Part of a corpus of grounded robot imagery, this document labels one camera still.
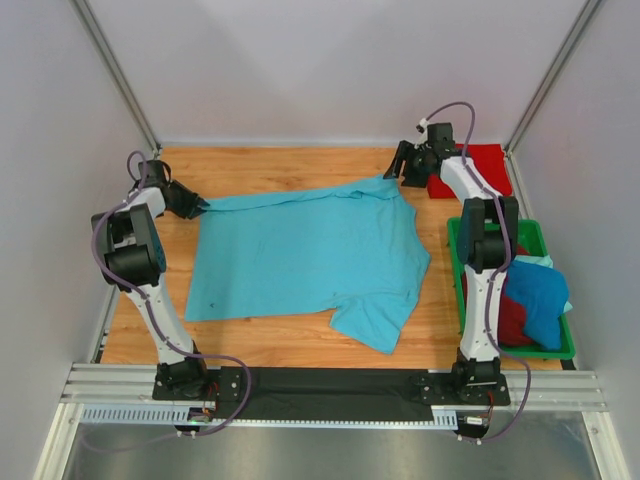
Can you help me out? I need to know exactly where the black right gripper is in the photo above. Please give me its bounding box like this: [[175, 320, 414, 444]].
[[383, 141, 433, 190]]

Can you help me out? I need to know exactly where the light blue t-shirt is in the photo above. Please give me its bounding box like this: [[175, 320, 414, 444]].
[[184, 176, 431, 354]]

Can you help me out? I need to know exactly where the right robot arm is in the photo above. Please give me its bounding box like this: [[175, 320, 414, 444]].
[[384, 140, 518, 406]]

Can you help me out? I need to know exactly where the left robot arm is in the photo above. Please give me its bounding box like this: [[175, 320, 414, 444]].
[[91, 159, 212, 401]]

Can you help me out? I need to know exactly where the folded red t-shirt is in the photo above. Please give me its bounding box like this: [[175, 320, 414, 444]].
[[427, 144, 513, 199]]

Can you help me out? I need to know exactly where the green plastic bin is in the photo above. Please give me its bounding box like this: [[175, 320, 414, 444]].
[[447, 217, 575, 361]]

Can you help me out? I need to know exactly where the mint green t-shirt in bin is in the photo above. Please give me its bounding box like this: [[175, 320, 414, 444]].
[[515, 255, 574, 314]]

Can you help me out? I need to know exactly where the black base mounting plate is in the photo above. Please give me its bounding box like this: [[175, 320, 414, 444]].
[[162, 366, 511, 420]]

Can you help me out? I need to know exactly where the blue t-shirt in bin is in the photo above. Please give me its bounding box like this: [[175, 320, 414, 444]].
[[504, 260, 569, 351]]

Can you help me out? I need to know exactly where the dark red t-shirt in bin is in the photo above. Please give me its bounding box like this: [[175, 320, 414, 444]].
[[459, 243, 536, 348]]

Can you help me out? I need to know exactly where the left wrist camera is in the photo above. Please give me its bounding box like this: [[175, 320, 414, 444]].
[[134, 160, 172, 188]]

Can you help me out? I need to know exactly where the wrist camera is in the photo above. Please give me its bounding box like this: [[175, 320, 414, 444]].
[[425, 122, 456, 150], [134, 160, 172, 188]]

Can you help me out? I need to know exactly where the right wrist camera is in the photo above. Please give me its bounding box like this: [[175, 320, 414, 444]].
[[425, 122, 456, 150]]

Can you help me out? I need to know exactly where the right aluminium corner post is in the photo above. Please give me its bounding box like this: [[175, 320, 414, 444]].
[[503, 0, 604, 154]]

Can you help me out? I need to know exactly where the aluminium corner post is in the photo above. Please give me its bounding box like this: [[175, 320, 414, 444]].
[[70, 0, 162, 154], [503, 0, 604, 154]]

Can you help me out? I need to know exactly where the slotted cable duct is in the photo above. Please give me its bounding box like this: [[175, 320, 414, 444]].
[[78, 404, 458, 431]]

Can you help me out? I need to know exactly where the left aluminium corner post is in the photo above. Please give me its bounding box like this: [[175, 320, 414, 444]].
[[70, 0, 162, 154]]

